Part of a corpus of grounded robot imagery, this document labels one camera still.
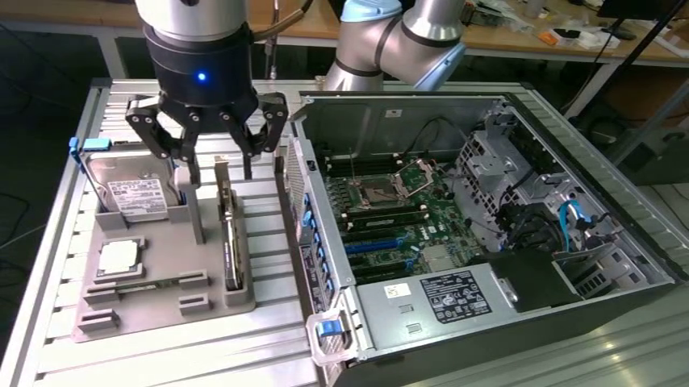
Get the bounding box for silver CPU chip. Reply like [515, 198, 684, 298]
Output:
[99, 241, 144, 273]

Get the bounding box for grey parts rack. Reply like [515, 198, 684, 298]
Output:
[69, 160, 258, 343]

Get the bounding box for metal disk bay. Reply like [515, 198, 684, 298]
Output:
[453, 115, 546, 252]

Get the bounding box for wooden desk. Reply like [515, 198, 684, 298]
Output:
[0, 0, 346, 46]
[461, 11, 689, 66]

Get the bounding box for black monitor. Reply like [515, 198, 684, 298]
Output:
[594, 0, 689, 41]

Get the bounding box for metal socket cover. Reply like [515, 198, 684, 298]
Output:
[394, 158, 438, 191]

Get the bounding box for clear case handle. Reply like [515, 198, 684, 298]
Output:
[304, 311, 355, 367]

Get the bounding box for grey power supply unit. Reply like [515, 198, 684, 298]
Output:
[352, 264, 519, 351]

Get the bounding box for long black expansion slot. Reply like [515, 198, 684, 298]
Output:
[352, 268, 414, 284]
[342, 228, 406, 243]
[350, 260, 411, 276]

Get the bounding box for green motherboard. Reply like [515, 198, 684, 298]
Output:
[320, 152, 489, 284]

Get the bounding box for graphics card with metal bracket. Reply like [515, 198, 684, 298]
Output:
[214, 155, 244, 292]

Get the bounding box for black open PC case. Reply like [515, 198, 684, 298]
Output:
[274, 82, 689, 387]

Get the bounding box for black tripod leg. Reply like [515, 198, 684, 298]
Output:
[616, 11, 672, 120]

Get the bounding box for silver chipset heatsink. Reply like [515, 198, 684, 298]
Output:
[421, 246, 459, 273]

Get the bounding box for hard disk with blue carrier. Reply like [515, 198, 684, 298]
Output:
[68, 136, 187, 225]

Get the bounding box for black RAM slot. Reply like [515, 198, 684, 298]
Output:
[326, 158, 401, 171]
[328, 164, 403, 177]
[344, 204, 425, 218]
[343, 201, 422, 214]
[342, 198, 421, 211]

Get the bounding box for white orange plastic parts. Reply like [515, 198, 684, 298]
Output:
[537, 26, 610, 50]

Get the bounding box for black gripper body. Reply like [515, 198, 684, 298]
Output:
[143, 27, 262, 134]

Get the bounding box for black curved wire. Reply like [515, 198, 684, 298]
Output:
[406, 116, 467, 158]

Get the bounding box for black RAM stick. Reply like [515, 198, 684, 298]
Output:
[347, 209, 427, 231]

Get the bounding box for green RAM stick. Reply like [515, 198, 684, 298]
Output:
[113, 280, 183, 294]

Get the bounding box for tan sheathed arm cable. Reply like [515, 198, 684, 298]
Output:
[250, 0, 316, 42]

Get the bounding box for CPU socket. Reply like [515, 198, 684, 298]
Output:
[356, 177, 403, 207]

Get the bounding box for blue expansion slot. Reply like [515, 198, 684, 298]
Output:
[343, 236, 409, 256]

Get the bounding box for blue data wire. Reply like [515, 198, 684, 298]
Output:
[557, 199, 591, 253]

